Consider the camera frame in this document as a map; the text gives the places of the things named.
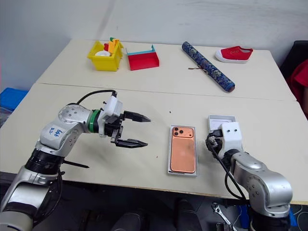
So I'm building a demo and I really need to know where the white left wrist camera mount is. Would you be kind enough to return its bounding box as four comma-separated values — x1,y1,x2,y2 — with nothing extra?
98,95,124,138

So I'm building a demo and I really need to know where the orange smartphone in box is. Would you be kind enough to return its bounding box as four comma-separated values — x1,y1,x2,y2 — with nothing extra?
166,124,200,177

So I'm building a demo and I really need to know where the red tray with teal edges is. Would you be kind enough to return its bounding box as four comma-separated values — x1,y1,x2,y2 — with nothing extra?
125,44,161,71

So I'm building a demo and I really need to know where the orange smartphone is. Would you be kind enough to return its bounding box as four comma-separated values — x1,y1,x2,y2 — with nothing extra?
166,124,200,177
169,126,196,174

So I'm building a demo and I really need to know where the blue plastic crate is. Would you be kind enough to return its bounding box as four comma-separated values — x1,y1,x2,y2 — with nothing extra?
0,87,29,113

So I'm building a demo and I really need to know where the blue patterned scroll roll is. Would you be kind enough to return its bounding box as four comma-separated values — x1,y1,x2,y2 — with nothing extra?
180,41,236,93

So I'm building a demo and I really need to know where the white round item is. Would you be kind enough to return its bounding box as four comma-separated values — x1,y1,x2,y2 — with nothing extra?
94,50,112,58

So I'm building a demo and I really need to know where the dark rounded shape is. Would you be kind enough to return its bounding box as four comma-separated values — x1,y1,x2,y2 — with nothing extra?
174,198,203,231
112,211,145,231

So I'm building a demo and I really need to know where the white box lid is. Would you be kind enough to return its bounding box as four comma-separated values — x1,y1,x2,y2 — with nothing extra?
207,115,245,153

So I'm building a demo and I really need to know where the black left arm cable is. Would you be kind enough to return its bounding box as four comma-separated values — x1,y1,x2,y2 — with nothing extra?
76,90,118,105

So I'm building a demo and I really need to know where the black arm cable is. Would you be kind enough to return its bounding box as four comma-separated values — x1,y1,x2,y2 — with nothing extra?
205,134,249,201
76,90,118,105

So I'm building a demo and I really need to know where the orange plastic toy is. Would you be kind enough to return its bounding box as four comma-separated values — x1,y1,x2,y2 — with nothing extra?
108,40,120,54

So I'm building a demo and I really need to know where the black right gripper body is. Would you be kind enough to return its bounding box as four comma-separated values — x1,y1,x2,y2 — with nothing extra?
205,129,223,155

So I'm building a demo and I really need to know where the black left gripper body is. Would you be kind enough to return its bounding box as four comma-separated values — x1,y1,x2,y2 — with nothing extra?
104,111,128,146

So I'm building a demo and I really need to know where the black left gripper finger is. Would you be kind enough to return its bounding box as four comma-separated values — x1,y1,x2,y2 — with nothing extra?
123,110,152,123
115,138,148,149

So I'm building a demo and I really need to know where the red canvas shoe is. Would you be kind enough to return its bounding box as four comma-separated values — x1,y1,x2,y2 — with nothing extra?
214,46,254,64

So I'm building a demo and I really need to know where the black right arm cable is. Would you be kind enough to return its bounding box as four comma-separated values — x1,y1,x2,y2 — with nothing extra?
205,134,249,201

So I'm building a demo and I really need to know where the yellow plastic bin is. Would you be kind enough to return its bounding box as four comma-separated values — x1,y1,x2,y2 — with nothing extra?
87,40,125,73

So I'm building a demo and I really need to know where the black chair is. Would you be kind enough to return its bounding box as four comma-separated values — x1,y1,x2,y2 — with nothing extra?
279,40,308,80

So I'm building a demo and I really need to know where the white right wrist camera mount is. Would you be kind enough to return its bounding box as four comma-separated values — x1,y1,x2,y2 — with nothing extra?
217,121,243,155

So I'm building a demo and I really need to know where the silver adjustable wrench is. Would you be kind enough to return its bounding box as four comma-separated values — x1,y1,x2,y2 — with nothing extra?
211,202,238,231

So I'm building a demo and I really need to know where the person in red shirt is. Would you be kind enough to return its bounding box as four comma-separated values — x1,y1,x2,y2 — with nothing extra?
287,58,308,121

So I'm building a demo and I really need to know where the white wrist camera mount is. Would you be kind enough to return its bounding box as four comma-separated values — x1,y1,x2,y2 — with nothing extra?
217,121,243,155
98,95,124,138

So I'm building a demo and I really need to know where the black cable tie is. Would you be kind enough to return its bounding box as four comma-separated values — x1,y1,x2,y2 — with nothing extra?
63,160,90,169

